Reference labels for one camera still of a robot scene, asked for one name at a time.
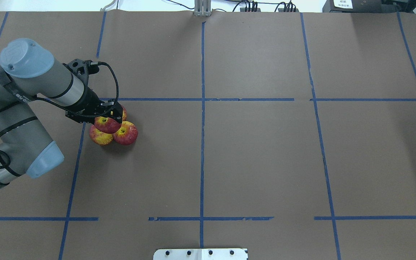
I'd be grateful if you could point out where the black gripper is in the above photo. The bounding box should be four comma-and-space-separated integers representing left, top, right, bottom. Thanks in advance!
65, 96, 123, 121

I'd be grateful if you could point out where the red yellow apple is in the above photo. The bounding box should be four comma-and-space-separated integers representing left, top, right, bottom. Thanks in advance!
94, 116, 122, 134
121, 106, 127, 121
89, 125, 114, 146
112, 121, 138, 146

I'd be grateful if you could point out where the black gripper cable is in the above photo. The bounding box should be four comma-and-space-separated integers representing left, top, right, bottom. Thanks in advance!
85, 61, 120, 109

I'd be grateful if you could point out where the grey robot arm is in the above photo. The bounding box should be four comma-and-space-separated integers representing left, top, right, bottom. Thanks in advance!
0, 38, 123, 189

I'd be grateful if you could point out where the white metal base plate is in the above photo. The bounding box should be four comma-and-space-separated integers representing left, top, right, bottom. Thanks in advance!
153, 248, 249, 260

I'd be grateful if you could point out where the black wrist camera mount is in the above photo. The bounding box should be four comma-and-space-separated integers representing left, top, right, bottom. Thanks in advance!
63, 59, 99, 76

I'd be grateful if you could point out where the black device with label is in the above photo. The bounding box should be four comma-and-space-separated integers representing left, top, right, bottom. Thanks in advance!
322, 0, 396, 13

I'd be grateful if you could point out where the silver metal bracket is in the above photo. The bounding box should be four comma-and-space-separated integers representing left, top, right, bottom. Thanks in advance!
193, 0, 212, 17

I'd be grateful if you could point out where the crossing blue tape strip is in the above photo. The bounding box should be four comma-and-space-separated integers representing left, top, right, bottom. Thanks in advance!
118, 98, 416, 102

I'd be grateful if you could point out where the long blue tape strip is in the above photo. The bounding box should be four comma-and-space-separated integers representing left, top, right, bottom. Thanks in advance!
198, 22, 206, 248

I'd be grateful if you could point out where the brown paper table cover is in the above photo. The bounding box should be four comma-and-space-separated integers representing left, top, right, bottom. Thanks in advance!
0, 10, 416, 260

